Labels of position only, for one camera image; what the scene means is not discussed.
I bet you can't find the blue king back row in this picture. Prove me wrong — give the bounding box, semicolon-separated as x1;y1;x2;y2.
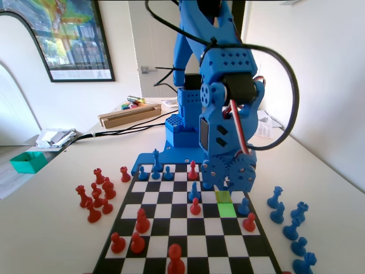
150;148;164;180

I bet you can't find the thin black table cable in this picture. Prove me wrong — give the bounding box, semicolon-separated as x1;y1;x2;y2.
95;124;168;136

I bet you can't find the blue plastic rook piece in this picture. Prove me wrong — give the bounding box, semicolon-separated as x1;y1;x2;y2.
290;201;310;222

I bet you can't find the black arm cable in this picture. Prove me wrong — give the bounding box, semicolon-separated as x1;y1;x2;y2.
144;0;300;151

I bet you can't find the red white servo wire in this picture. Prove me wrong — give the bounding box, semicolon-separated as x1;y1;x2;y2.
222;98;252;156

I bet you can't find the red chess bishop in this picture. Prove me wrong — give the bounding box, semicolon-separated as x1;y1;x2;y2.
86;199;102;224
135;207;151;233
187;160;200;180

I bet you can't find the long cardboard box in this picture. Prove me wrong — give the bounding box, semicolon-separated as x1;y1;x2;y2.
98;103;163;129

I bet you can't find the blue chess queen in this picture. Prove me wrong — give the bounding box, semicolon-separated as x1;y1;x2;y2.
266;186;285;209

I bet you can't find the red chess rook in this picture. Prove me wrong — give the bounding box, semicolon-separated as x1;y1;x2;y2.
119;166;131;183
93;168;106;185

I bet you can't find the printed paper sheet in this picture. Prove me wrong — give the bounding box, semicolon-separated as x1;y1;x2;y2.
254;115;275;140

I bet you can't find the green plastic bin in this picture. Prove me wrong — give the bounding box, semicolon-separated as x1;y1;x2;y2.
9;151;48;174

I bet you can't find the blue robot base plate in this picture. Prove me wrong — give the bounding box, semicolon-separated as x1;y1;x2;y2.
131;144;208;176

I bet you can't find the thick black table cable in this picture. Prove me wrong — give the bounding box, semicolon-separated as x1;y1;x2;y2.
61;117;169;149

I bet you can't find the white arched panel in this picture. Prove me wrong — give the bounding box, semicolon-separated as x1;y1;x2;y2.
0;13;54;146

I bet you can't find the red piece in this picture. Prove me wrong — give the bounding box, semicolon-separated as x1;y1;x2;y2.
167;243;186;274

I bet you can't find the black framed poster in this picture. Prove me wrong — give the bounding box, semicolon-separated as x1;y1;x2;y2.
0;0;116;83

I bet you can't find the coloured marker set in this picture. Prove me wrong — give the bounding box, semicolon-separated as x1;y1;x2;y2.
121;102;149;111

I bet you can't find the black white chessboard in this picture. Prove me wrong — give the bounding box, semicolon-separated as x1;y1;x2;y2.
91;162;283;274

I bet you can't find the crumpled silver packaging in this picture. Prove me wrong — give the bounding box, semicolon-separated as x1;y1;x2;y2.
35;128;83;148

